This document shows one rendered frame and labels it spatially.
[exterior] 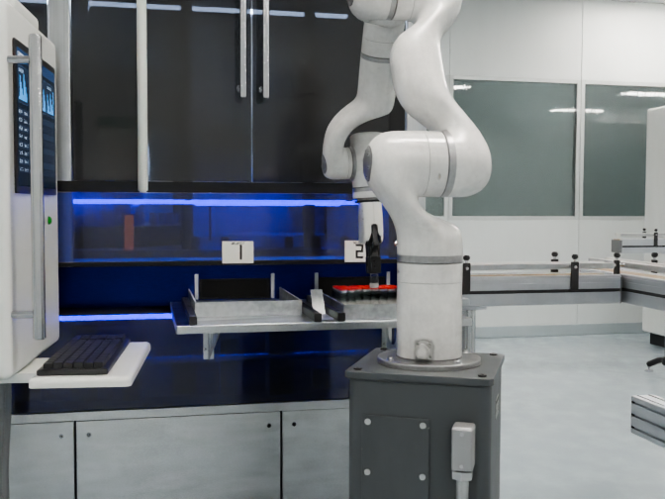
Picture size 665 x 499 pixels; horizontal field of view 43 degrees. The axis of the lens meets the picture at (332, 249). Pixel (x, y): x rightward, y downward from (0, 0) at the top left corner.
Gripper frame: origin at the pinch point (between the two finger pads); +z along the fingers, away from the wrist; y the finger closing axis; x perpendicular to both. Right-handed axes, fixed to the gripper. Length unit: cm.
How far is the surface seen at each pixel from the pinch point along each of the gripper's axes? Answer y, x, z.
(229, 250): -29.3, -35.0, -4.4
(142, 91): -18, -54, -46
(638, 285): -49, 89, 13
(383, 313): 3.2, 1.5, 11.5
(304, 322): 7.8, -17.7, 12.1
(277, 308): -5.1, -23.3, 9.7
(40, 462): -25, -87, 49
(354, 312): 4.0, -5.5, 10.8
